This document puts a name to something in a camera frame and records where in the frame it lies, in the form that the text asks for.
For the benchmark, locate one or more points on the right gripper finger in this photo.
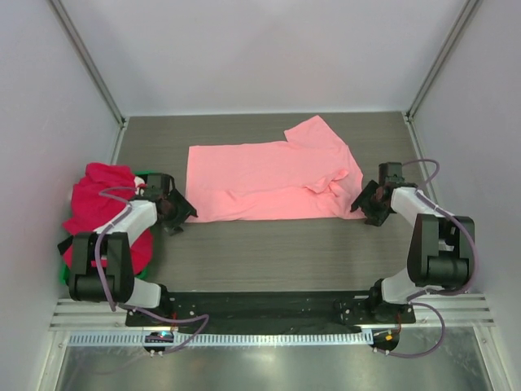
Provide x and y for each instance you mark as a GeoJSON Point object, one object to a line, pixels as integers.
{"type": "Point", "coordinates": [363, 200]}
{"type": "Point", "coordinates": [375, 219]}

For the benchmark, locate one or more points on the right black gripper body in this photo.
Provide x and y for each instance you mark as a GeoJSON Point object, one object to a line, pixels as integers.
{"type": "Point", "coordinates": [375, 203]}

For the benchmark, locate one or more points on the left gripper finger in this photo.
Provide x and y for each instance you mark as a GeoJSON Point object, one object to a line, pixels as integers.
{"type": "Point", "coordinates": [183, 208]}
{"type": "Point", "coordinates": [172, 229]}

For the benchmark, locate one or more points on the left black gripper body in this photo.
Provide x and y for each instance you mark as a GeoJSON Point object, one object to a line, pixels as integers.
{"type": "Point", "coordinates": [177, 210]}

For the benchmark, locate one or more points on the pink t shirt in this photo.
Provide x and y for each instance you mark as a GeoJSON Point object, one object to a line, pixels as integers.
{"type": "Point", "coordinates": [309, 174]}

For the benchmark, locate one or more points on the red t shirt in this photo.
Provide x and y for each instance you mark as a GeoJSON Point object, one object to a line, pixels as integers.
{"type": "Point", "coordinates": [141, 250]}

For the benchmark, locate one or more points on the green plastic tray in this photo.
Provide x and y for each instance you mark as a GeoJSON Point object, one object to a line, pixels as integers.
{"type": "Point", "coordinates": [63, 277]}

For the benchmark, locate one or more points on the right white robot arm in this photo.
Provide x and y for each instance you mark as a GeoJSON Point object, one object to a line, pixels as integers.
{"type": "Point", "coordinates": [442, 253]}

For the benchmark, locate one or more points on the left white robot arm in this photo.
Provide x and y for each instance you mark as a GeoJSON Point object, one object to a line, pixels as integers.
{"type": "Point", "coordinates": [102, 268]}

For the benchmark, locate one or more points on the black garment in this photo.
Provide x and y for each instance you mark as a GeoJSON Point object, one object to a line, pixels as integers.
{"type": "Point", "coordinates": [64, 245]}

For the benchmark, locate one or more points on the right aluminium frame post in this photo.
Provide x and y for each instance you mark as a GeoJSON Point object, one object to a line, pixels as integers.
{"type": "Point", "coordinates": [459, 26]}

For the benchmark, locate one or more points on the aluminium frame post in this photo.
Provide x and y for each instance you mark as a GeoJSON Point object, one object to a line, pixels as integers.
{"type": "Point", "coordinates": [87, 60]}
{"type": "Point", "coordinates": [459, 26]}

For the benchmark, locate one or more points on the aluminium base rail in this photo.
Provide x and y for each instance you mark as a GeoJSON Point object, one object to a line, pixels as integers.
{"type": "Point", "coordinates": [468, 310]}

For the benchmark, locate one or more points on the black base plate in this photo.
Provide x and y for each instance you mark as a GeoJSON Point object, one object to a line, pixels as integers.
{"type": "Point", "coordinates": [283, 313]}

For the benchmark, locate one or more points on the slotted cable duct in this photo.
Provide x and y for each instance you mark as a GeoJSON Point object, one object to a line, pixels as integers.
{"type": "Point", "coordinates": [166, 339]}

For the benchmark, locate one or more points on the left aluminium frame post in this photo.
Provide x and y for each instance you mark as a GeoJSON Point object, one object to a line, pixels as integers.
{"type": "Point", "coordinates": [87, 60]}

